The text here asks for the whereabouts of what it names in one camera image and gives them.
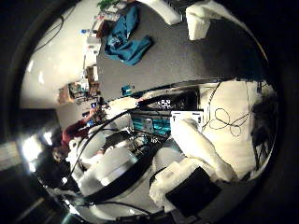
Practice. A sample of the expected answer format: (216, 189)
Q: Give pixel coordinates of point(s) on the white spray bottle striped label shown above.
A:
(162, 12)

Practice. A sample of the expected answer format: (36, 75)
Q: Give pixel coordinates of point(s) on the teal cloth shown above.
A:
(127, 43)

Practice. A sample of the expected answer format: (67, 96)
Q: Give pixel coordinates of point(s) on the teal equipment rack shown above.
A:
(152, 124)

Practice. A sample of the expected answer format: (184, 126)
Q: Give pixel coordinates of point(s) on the checkered marker board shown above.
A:
(166, 104)

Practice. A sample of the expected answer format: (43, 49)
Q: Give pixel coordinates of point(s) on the small teal box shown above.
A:
(127, 90)

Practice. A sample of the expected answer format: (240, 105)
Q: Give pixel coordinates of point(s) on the person in red sleeve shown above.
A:
(73, 132)

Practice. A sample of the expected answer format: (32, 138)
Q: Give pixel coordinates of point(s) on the green leafy plant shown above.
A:
(106, 3)

